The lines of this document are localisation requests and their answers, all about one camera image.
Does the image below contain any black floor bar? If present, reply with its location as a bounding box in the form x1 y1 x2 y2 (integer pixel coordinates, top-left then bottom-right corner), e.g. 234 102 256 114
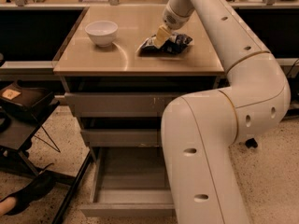
51 153 92 224

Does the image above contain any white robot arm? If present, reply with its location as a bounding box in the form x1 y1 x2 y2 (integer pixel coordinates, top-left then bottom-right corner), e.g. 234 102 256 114
161 0 291 224

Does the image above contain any grey drawer cabinet with top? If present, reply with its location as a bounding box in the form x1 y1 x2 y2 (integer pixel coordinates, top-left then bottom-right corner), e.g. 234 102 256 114
51 5 225 173

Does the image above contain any grey middle drawer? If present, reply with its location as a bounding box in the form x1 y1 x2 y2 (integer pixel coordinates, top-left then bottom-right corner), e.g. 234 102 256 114
80 129 161 147

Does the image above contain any white ceramic bowl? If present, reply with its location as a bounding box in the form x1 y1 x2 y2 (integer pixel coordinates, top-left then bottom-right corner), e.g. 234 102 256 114
85 21 118 47

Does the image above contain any black shoe on foot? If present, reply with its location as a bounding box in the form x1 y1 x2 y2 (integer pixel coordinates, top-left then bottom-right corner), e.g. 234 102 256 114
0 172 56 217

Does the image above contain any grey drawer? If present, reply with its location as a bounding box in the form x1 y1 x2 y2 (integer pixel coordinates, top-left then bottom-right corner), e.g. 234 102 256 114
64 92 179 118
81 147 175 217
80 129 161 147

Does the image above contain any black chair with label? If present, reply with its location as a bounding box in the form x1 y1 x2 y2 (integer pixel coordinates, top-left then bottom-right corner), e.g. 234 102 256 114
0 81 60 175

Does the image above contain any grey top drawer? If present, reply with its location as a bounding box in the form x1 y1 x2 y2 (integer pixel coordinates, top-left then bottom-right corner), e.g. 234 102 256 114
64 92 179 118

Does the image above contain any blue chip bag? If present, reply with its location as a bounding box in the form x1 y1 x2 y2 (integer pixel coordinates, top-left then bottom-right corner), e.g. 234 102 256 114
137 32 192 55

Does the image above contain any grey bottom drawer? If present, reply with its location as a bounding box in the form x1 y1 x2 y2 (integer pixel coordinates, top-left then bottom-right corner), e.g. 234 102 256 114
81 147 175 217

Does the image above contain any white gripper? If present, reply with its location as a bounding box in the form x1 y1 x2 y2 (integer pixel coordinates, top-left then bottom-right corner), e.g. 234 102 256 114
153 5 189 49

